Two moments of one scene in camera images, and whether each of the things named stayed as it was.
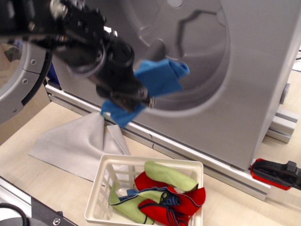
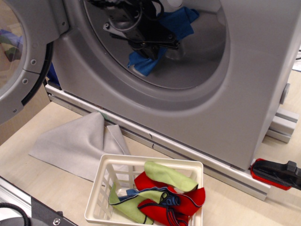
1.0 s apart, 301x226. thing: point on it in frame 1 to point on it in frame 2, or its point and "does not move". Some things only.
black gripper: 110,61 to 139,22
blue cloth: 159,76 to 180,21
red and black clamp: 282,176 does not move
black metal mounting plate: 41,211 does not move
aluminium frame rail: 10,194 does not move
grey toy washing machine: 242,55 does not move
